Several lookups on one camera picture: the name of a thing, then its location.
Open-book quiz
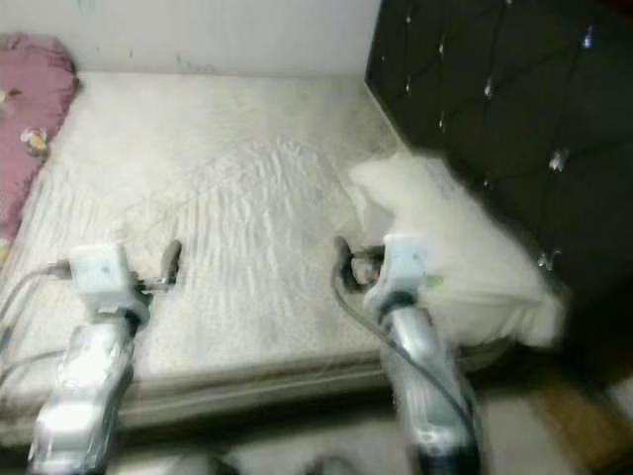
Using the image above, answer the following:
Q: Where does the beige quilted mattress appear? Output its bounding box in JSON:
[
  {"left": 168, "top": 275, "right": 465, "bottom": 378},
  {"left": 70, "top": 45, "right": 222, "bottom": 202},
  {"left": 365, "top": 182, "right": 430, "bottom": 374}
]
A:
[{"left": 0, "top": 71, "right": 545, "bottom": 417}]

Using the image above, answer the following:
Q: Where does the pink cartoon print quilt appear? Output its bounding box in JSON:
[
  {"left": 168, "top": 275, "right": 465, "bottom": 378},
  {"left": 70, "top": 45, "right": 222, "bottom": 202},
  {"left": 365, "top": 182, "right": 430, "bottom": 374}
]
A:
[{"left": 0, "top": 33, "right": 80, "bottom": 248}]

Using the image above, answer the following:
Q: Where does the black tufted headboard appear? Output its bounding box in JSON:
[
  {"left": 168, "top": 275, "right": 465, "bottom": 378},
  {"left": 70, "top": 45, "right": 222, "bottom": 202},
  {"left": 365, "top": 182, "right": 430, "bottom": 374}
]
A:
[{"left": 364, "top": 0, "right": 633, "bottom": 377}]

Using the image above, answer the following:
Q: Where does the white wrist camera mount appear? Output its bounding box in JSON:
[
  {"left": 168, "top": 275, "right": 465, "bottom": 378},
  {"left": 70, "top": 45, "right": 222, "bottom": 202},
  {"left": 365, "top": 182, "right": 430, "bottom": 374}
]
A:
[
  {"left": 371, "top": 235, "right": 431, "bottom": 303},
  {"left": 67, "top": 242, "right": 144, "bottom": 313}
]

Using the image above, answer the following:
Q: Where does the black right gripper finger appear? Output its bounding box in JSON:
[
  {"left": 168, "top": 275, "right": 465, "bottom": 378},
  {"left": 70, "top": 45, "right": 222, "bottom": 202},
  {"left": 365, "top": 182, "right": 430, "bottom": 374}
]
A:
[{"left": 332, "top": 236, "right": 357, "bottom": 294}]

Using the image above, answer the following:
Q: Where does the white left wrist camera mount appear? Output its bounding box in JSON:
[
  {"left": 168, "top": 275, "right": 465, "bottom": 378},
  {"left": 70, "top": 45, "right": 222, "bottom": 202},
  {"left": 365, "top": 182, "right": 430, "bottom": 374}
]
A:
[{"left": 67, "top": 242, "right": 144, "bottom": 313}]

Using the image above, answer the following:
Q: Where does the white pillow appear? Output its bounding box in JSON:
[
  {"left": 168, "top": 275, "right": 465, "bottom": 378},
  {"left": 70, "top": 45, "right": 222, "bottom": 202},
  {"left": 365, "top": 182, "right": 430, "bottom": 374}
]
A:
[{"left": 346, "top": 150, "right": 570, "bottom": 349}]

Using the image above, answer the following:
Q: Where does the dark bed base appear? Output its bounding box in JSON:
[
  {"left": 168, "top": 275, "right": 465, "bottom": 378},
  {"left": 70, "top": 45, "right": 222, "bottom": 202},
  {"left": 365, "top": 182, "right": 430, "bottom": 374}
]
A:
[{"left": 0, "top": 361, "right": 446, "bottom": 451}]

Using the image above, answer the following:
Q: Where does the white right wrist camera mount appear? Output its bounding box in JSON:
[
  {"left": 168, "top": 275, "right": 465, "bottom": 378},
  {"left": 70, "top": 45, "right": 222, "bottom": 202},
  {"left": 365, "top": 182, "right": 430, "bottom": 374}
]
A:
[{"left": 371, "top": 235, "right": 431, "bottom": 303}]

